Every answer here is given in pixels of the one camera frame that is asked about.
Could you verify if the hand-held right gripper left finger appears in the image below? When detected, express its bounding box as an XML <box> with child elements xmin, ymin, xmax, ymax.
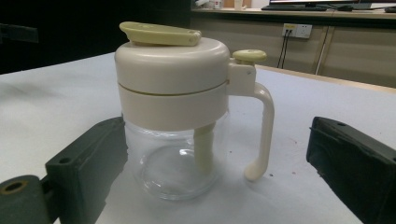
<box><xmin>45</xmin><ymin>116</ymin><xmax>129</xmax><ymax>224</ymax></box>

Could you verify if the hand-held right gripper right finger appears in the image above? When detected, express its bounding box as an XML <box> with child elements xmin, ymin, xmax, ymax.
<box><xmin>305</xmin><ymin>116</ymin><xmax>396</xmax><ymax>224</ymax></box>

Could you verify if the glass jar with cream lid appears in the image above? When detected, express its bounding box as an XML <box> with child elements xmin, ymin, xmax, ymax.
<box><xmin>114</xmin><ymin>21</ymin><xmax>276</xmax><ymax>202</ymax></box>

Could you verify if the white table sheet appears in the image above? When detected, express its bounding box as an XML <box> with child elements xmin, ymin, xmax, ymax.
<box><xmin>0</xmin><ymin>51</ymin><xmax>396</xmax><ymax>224</ymax></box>

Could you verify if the wooden counter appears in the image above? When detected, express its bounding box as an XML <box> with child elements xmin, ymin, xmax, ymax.
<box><xmin>190</xmin><ymin>7</ymin><xmax>396</xmax><ymax>89</ymax></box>

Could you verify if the black curtain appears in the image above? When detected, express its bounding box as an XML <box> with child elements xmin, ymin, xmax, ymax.
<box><xmin>0</xmin><ymin>0</ymin><xmax>192</xmax><ymax>76</ymax></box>

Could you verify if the computer monitor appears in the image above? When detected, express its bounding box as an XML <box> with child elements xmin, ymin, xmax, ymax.
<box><xmin>268</xmin><ymin>0</ymin><xmax>396</xmax><ymax>6</ymax></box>

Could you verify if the black keyboard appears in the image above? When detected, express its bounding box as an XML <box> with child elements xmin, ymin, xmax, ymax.
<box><xmin>261</xmin><ymin>4</ymin><xmax>329</xmax><ymax>12</ymax></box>

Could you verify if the black power cable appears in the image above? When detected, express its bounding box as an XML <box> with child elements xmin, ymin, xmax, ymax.
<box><xmin>277</xmin><ymin>30</ymin><xmax>290</xmax><ymax>68</ymax></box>
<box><xmin>281</xmin><ymin>30</ymin><xmax>293</xmax><ymax>69</ymax></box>

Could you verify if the white wall socket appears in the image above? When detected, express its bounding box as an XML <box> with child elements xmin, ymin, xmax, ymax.
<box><xmin>281</xmin><ymin>22</ymin><xmax>313</xmax><ymax>39</ymax></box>

